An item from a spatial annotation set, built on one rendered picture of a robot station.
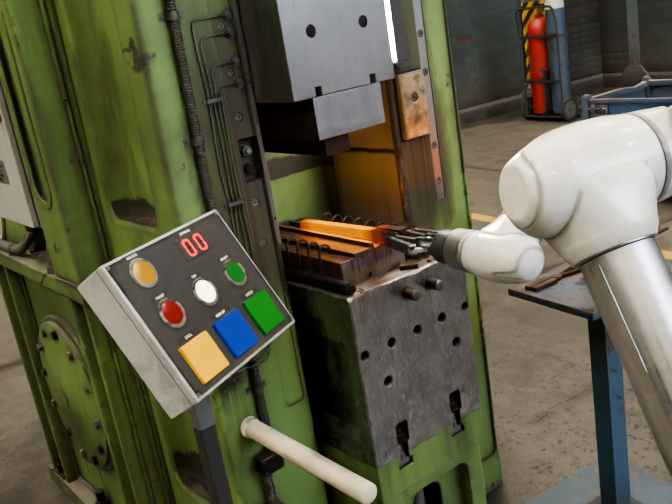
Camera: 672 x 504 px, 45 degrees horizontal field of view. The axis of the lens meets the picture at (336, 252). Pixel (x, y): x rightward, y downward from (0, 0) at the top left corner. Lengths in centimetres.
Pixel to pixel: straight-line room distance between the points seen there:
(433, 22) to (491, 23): 777
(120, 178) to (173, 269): 69
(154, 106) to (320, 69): 37
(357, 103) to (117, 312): 78
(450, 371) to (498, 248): 58
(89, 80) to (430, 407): 118
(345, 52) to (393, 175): 46
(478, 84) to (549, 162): 885
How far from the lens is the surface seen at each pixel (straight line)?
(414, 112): 215
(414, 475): 212
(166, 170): 177
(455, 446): 220
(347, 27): 186
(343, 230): 201
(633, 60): 1102
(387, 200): 223
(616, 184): 105
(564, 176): 102
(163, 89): 176
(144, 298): 140
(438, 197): 226
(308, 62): 179
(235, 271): 157
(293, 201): 236
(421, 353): 202
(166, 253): 148
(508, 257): 159
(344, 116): 184
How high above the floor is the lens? 154
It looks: 17 degrees down
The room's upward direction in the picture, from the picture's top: 10 degrees counter-clockwise
